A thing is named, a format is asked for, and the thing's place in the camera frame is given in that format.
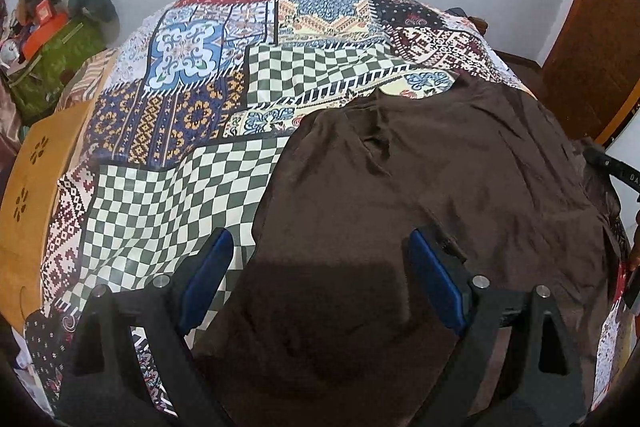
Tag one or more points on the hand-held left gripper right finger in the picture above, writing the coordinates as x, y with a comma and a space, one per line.
435, 282

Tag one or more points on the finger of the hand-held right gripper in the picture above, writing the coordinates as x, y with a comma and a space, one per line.
602, 162

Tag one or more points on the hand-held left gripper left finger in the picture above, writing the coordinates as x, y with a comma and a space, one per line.
210, 277

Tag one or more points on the brown small garment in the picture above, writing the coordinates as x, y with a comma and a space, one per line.
400, 157

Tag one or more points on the person's right hand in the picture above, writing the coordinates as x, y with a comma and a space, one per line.
634, 247

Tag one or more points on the patchwork patterned blanket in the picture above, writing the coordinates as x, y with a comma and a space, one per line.
150, 207

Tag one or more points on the dark brown wooden furniture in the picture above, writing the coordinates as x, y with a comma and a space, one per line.
520, 72

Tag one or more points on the brown wooden door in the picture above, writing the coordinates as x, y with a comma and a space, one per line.
600, 32

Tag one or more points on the wooden board with flower cutouts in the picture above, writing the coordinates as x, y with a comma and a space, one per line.
35, 207

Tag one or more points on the dark cloth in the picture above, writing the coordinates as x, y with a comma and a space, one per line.
465, 18

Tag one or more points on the striped beige cloth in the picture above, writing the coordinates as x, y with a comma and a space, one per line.
87, 77

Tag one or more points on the dusty pink fabric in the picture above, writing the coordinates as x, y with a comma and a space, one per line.
7, 127

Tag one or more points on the green bag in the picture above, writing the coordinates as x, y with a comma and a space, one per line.
55, 57

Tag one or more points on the flat orange box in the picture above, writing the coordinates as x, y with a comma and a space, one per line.
45, 34

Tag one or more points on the small orange and white box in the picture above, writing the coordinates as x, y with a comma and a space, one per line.
44, 9

